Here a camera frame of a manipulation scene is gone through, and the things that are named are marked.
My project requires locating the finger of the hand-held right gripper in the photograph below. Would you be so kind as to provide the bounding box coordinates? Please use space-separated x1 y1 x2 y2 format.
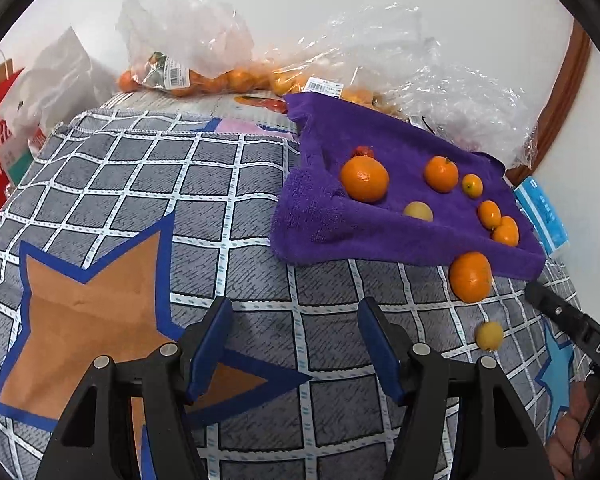
525 280 591 335

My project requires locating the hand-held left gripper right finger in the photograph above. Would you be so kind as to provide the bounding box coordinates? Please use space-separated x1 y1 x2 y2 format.
357 297 551 480

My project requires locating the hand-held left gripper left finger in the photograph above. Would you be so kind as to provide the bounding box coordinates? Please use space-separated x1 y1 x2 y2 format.
35 296 235 480

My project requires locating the yellow plum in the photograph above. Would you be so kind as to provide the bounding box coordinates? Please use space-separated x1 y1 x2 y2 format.
475 321 505 352
403 201 435 223

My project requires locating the large orange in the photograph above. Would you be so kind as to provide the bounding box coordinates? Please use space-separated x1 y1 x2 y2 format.
340 155 390 204
424 155 460 194
448 252 493 304

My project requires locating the person's right hand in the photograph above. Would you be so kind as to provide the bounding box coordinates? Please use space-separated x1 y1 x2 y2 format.
547 380 598 479

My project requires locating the blue white tissue pack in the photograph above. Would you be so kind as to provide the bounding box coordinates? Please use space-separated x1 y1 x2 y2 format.
512 177 571 258

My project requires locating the purple towel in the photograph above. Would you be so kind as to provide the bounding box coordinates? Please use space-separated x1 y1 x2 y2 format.
270 91 547 281

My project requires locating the grey checkered star blanket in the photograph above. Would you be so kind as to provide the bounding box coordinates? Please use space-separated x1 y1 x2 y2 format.
0 107 581 480

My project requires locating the crinkled clear plastic bag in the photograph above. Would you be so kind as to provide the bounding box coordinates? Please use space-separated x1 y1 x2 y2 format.
380 62 538 171

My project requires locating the printed cardboard box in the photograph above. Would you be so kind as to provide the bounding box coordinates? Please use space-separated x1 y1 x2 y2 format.
97 91 301 133

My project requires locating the teal white carton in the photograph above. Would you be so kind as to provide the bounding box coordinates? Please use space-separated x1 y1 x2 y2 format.
0 147 36 186

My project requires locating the heap of bagged mandarins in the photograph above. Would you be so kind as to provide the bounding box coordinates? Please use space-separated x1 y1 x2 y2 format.
117 62 386 108

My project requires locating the white plastic bag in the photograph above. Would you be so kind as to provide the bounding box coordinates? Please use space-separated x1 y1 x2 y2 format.
0 26 116 141

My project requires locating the large clear plastic bag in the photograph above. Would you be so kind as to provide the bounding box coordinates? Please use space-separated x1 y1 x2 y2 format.
272 2 438 106

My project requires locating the whitish plastic bag with label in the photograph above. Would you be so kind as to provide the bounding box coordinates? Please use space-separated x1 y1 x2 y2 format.
117 0 255 93

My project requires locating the brown wooden door frame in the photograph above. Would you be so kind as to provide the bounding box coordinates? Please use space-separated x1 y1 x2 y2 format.
502 22 593 186

